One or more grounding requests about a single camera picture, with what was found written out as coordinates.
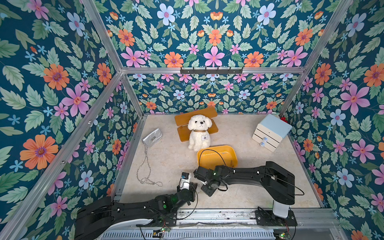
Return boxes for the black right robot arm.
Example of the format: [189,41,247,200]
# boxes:
[194,161,296,219]

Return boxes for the black hook rail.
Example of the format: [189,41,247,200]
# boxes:
[180,67,244,75]

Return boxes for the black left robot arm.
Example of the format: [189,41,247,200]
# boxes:
[75,183,198,240]

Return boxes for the yellow plastic storage box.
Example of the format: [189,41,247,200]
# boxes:
[197,145,238,170]

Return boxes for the white plush dog toy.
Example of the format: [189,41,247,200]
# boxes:
[188,115,212,152]

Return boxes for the white mini drawer cabinet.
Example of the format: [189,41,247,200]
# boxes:
[252,114,293,152]

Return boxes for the aluminium frame rail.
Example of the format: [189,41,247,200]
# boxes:
[176,208,341,229]

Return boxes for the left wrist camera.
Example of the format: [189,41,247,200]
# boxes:
[179,172,190,187]

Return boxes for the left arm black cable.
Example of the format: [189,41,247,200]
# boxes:
[167,184,199,221]

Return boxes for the silver clutch purse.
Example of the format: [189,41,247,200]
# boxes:
[142,128,163,148]

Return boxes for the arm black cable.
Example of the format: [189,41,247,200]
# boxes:
[167,184,199,221]
[198,148,229,169]

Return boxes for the silver purse chain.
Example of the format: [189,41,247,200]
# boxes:
[136,145,163,187]

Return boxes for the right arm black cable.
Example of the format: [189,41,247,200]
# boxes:
[198,148,229,169]

